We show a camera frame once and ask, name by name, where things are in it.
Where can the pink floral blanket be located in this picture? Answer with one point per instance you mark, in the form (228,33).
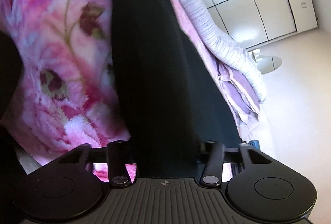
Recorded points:
(51,45)

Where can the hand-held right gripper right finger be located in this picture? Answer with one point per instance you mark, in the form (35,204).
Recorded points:
(213,159)

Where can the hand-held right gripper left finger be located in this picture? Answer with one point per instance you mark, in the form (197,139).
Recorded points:
(116,156)

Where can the white striped pillow roll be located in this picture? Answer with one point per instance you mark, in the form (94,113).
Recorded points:
(201,19)

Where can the purple pillow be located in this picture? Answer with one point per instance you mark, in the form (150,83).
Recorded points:
(240,86)

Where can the round ceiling lamp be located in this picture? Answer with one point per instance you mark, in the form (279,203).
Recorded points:
(270,63)

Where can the black zip jacket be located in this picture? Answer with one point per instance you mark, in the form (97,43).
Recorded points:
(155,58)

